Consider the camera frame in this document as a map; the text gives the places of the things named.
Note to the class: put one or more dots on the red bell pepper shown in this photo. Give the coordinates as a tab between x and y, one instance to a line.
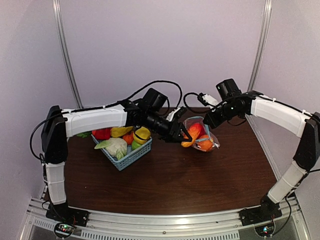
102	134

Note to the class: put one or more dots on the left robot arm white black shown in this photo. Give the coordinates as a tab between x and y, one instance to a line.
63	124

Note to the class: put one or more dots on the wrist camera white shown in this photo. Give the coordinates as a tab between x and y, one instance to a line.
207	100
176	114

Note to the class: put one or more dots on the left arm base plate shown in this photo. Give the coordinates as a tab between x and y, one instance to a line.
68	215

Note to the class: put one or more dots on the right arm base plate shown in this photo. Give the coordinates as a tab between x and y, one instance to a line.
255	215

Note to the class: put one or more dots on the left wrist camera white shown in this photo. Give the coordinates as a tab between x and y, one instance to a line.
176	114

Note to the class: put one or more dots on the orange fruit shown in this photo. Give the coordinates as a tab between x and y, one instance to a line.
205	143
128	138

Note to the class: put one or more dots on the aluminium front rail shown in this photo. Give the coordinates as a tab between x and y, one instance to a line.
220	225

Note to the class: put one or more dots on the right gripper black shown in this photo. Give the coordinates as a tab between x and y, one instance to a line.
214	122

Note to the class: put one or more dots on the pale cabbage toy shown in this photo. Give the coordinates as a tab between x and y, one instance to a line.
116	147

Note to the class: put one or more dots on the left aluminium frame post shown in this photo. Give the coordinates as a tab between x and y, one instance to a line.
65	52

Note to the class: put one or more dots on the green fruit in basket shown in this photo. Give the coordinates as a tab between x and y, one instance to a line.
135	145

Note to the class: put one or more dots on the aluminium frame post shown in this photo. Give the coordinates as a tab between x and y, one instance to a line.
262	40
65	52

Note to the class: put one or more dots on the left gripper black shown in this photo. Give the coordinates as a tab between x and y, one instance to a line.
172	135

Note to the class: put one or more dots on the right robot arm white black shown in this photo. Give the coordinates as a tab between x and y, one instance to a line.
304	125

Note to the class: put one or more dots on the yellow banana toy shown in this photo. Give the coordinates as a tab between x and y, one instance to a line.
117	132

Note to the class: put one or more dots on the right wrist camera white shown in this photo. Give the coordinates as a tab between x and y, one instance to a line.
207	100

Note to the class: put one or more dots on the yellow lemon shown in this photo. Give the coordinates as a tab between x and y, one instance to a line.
141	135

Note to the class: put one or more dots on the clear zip top bag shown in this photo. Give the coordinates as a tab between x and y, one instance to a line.
207	130

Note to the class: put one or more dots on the light blue plastic basket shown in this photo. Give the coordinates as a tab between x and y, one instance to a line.
131	156

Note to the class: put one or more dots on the red apple toy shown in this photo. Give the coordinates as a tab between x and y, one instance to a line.
190	122

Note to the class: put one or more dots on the green leafy vegetable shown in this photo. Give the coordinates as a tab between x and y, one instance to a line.
84	134

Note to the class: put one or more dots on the right aluminium frame post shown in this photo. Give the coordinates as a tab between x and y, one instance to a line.
262	40

